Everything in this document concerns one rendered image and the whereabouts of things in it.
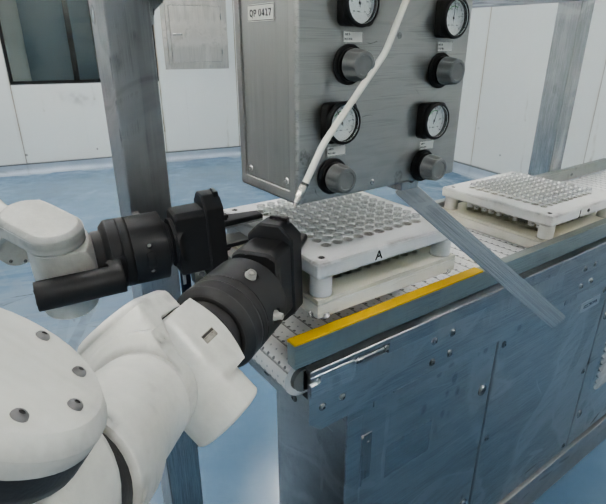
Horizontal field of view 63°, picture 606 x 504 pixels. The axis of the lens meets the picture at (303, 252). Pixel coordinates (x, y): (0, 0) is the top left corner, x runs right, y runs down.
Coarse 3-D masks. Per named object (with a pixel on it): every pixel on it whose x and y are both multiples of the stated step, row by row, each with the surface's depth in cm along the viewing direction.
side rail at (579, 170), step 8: (600, 160) 144; (568, 168) 134; (576, 168) 136; (584, 168) 139; (592, 168) 141; (600, 168) 144; (536, 176) 126; (544, 176) 127; (552, 176) 130; (560, 176) 132; (568, 176) 135; (576, 176) 137; (440, 200) 107; (200, 272) 76; (192, 280) 77
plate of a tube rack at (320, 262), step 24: (360, 192) 82; (264, 216) 70; (312, 240) 62; (360, 240) 62; (384, 240) 62; (408, 240) 63; (432, 240) 66; (312, 264) 56; (336, 264) 57; (360, 264) 59
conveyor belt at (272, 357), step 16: (592, 176) 141; (480, 240) 95; (496, 240) 95; (464, 256) 87; (416, 288) 76; (368, 304) 71; (288, 320) 67; (304, 320) 67; (320, 320) 67; (272, 336) 63; (288, 336) 63; (272, 352) 61; (272, 368) 60; (288, 368) 58; (288, 384) 59
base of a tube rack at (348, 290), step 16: (400, 256) 69; (416, 256) 69; (432, 256) 69; (448, 256) 69; (304, 272) 64; (352, 272) 64; (368, 272) 64; (384, 272) 64; (400, 272) 64; (416, 272) 66; (432, 272) 68; (304, 288) 60; (336, 288) 60; (352, 288) 60; (368, 288) 61; (384, 288) 63; (400, 288) 65; (304, 304) 59; (320, 304) 57; (336, 304) 59; (352, 304) 60
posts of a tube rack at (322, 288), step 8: (232, 232) 73; (448, 240) 68; (432, 248) 69; (440, 248) 69; (448, 248) 69; (440, 256) 69; (312, 280) 57; (320, 280) 57; (328, 280) 57; (312, 288) 58; (320, 288) 57; (328, 288) 58; (320, 296) 58; (328, 296) 58
